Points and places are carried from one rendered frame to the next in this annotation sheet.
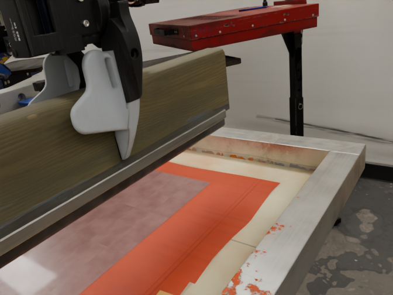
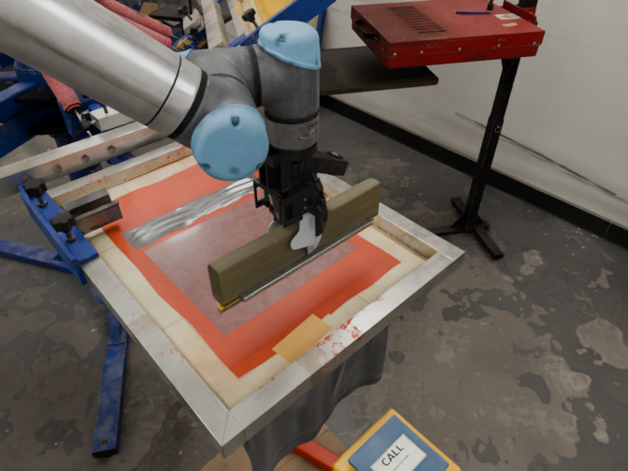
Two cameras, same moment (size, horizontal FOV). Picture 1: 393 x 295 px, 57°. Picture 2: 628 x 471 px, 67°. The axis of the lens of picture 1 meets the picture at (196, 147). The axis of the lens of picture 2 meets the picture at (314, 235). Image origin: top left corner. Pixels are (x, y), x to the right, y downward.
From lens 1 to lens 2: 0.52 m
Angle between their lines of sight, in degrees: 19
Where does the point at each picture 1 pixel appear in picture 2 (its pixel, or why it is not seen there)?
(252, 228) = (371, 291)
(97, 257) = (281, 285)
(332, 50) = (564, 61)
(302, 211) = (396, 292)
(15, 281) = not seen: hidden behind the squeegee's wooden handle
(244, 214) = (369, 279)
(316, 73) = (537, 83)
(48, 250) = not seen: hidden behind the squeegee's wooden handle
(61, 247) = not seen: hidden behind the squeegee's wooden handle
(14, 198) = (263, 273)
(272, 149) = (406, 235)
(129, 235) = (300, 275)
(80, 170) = (288, 260)
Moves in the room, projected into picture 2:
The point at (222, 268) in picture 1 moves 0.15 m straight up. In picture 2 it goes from (347, 310) to (350, 250)
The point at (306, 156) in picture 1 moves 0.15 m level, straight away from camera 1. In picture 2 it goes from (424, 248) to (445, 209)
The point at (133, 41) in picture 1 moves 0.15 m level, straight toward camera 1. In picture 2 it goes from (324, 215) to (322, 286)
